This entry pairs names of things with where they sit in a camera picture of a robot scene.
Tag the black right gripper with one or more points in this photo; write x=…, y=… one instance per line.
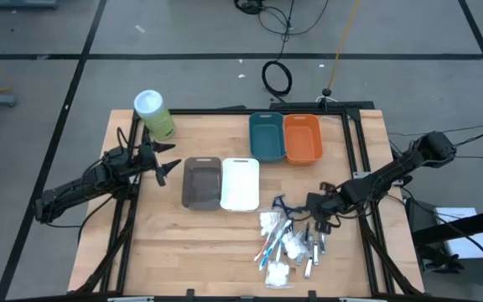
x=325, y=205

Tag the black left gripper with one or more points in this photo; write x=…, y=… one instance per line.
x=151, y=161

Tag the silver nail clipper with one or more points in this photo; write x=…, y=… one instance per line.
x=307, y=231
x=299, y=259
x=316, y=254
x=308, y=268
x=322, y=243

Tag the cotton balls clear bag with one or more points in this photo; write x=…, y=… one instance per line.
x=268, y=220
x=294, y=246
x=277, y=274

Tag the blue toothbrush clear pack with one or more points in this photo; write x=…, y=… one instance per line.
x=284, y=230
x=268, y=256

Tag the red toothbrush clear pack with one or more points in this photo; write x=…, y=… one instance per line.
x=265, y=243

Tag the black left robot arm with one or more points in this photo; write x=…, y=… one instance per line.
x=78, y=189

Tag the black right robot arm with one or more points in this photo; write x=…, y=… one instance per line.
x=392, y=170

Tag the green wipes canister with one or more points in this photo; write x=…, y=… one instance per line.
x=157, y=119

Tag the grey translucent plastic bin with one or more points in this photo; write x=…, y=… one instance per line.
x=201, y=184

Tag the white plastic bin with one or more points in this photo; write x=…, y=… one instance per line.
x=240, y=184

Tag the orange plastic bin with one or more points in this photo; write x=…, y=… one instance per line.
x=303, y=140

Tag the teal plastic bin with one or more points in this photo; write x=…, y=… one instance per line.
x=266, y=138

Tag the black stand beam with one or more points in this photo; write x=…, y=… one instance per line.
x=468, y=224

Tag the white box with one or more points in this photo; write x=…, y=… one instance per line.
x=468, y=247

